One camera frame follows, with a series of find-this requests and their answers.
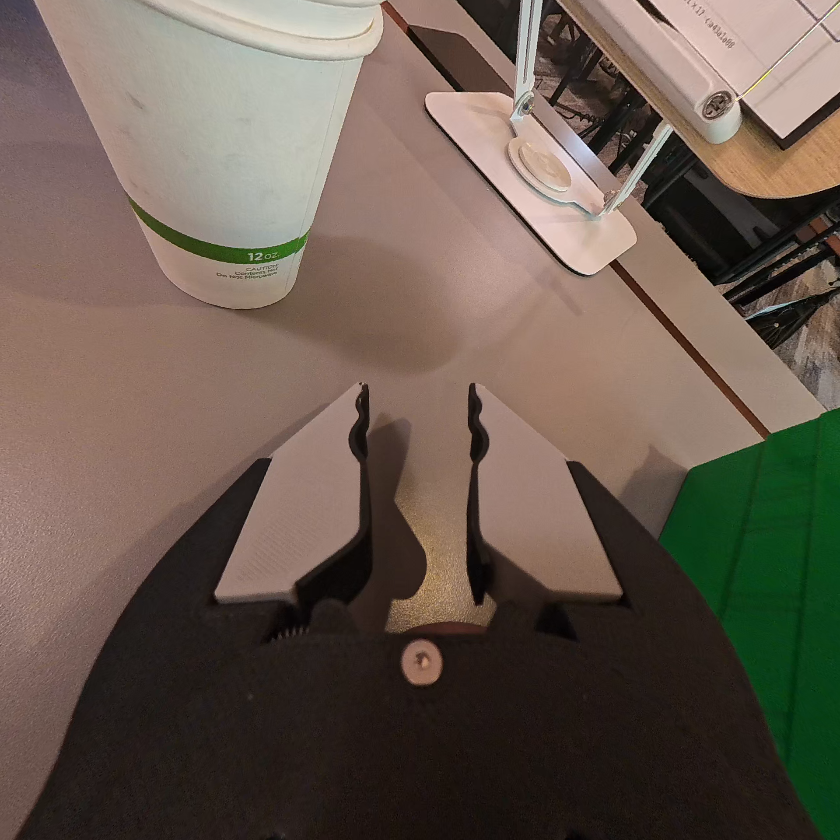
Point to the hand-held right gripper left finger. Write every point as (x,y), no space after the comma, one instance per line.
(295,518)

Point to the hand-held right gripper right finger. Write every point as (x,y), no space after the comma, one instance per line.
(544,525)

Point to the green plastic bin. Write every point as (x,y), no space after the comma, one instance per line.
(768,590)

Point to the stack of nested paper cups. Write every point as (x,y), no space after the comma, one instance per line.
(223,131)

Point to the white desk stand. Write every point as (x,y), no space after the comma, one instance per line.
(577,216)

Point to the white sheet holder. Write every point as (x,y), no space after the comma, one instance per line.
(682,72)

